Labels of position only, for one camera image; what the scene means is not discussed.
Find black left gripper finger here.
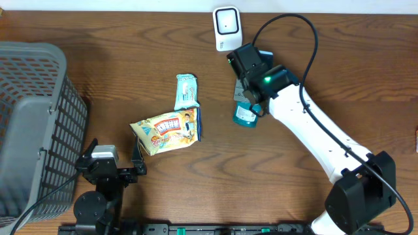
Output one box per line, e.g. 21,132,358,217
83,138,98,158
131,136,146,168

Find yellow snack bag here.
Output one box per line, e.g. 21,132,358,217
130,108,202,156

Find green wet wipes pack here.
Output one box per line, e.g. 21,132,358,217
174,74,200,110

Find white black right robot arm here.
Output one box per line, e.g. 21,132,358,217
227,43,396,234

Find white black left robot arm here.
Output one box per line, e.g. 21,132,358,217
74,138,147,235

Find white barcode scanner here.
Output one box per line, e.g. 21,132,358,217
212,6,243,52

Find grey plastic shopping basket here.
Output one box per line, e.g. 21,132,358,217
1,42,88,234

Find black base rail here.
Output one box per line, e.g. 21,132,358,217
58,221,386,235

